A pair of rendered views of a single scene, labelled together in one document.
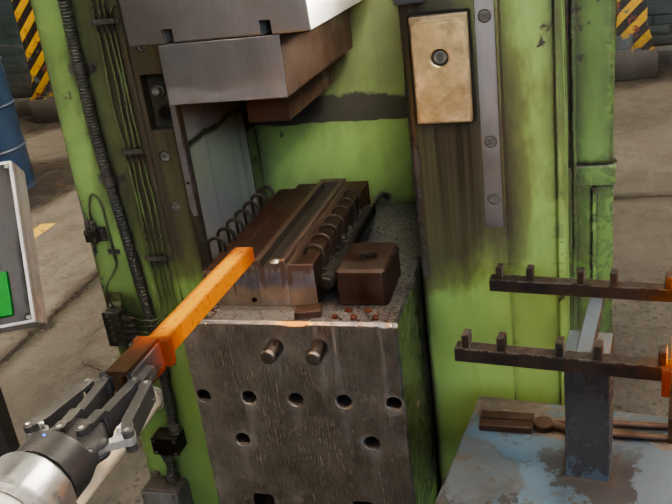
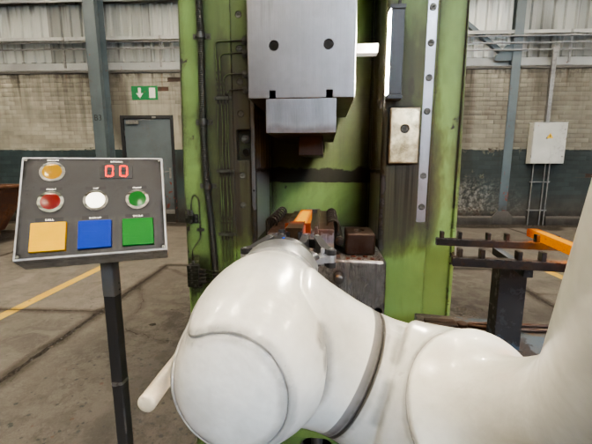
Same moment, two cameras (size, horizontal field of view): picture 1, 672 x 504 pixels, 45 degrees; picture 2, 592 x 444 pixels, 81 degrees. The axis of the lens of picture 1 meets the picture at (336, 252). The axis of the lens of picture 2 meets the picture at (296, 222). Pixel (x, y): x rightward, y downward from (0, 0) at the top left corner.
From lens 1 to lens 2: 58 cm
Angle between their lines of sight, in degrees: 18
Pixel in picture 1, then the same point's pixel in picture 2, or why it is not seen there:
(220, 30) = (303, 92)
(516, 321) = (425, 276)
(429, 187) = (388, 198)
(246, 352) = not seen: hidden behind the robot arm
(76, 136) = (191, 160)
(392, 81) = (346, 163)
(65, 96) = (189, 137)
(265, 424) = not seen: hidden behind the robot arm
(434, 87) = (400, 144)
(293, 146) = (291, 193)
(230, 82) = (304, 122)
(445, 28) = (409, 114)
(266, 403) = not seen: hidden behind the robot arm
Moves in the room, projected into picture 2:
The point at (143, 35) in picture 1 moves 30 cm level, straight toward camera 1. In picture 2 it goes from (258, 92) to (303, 65)
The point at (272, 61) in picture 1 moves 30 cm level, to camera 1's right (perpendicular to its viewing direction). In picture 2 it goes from (330, 112) to (425, 115)
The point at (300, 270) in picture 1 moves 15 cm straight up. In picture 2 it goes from (326, 233) to (327, 181)
